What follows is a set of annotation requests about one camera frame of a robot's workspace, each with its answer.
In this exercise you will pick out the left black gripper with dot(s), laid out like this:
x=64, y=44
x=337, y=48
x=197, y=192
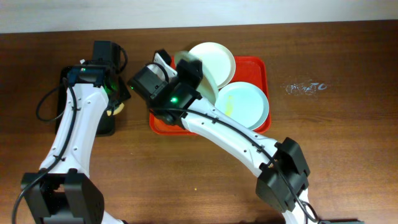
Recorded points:
x=123, y=94

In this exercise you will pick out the white plate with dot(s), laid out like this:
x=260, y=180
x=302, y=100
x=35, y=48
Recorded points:
x=218, y=60

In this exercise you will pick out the yellow green sponge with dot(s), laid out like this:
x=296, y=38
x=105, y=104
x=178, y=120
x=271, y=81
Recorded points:
x=116, y=110

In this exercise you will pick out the black plastic tray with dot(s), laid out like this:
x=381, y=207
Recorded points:
x=106, y=125

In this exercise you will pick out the red plastic tray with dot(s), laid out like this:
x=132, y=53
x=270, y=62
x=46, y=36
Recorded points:
x=252, y=70

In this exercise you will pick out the light green plate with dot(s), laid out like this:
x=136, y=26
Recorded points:
x=207, y=87

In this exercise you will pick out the light blue plate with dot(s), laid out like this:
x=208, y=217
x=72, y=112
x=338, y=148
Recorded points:
x=245, y=103

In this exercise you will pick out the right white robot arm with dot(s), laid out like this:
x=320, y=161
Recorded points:
x=280, y=167

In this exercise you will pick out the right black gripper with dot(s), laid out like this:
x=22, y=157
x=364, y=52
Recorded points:
x=188, y=75

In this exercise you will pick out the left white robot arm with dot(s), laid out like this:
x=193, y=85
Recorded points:
x=61, y=191

